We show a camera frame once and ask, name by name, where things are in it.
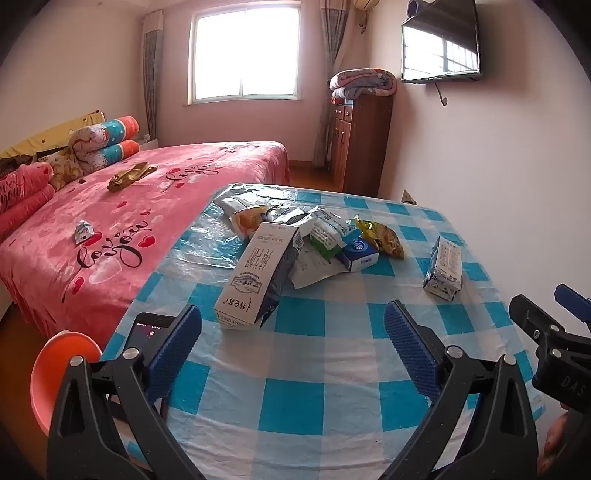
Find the brown wooden cabinet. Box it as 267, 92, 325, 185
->
329, 95, 394, 197

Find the green white wipes packet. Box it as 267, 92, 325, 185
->
308, 210, 357, 258

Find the white feather print wipes pack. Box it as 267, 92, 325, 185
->
288, 247, 352, 291

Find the tall white milk carton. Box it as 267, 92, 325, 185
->
213, 222, 306, 329

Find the window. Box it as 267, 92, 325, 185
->
186, 0, 304, 106

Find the pink heart print bed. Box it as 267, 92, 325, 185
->
0, 141, 291, 339

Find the gold cloth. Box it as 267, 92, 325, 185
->
107, 162, 158, 193

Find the yellow headboard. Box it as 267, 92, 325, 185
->
0, 110, 105, 161

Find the colourful rolled quilt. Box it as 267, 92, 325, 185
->
69, 116, 141, 175

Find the blue tissue pack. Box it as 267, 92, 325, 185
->
337, 235, 380, 272

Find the floral pillow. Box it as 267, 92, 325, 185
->
39, 148, 87, 191

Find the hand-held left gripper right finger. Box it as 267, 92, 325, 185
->
383, 300, 539, 480

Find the clear plastic sheet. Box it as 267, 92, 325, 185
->
168, 185, 296, 271

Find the yellow snack wrapper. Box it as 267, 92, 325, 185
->
352, 216, 406, 260

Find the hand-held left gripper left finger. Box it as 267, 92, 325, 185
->
46, 304, 204, 480

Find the grey foil pouch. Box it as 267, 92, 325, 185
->
215, 193, 265, 217

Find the dark brown cloth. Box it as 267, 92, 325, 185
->
0, 154, 34, 177

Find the folded pink grey blanket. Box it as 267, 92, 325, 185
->
328, 68, 398, 100

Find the black smartphone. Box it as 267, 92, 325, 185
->
108, 312, 185, 418

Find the orange bread packet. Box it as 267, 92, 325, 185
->
231, 206, 269, 239

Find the grey patterned curtain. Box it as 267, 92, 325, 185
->
141, 11, 165, 141
312, 0, 352, 169

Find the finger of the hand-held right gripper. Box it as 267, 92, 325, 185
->
509, 294, 591, 408
554, 285, 591, 325

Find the small white milk carton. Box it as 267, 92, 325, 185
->
423, 235, 464, 302

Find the wall mounted television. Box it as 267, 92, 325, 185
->
400, 0, 484, 84

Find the person's right hand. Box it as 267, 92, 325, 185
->
542, 408, 575, 478

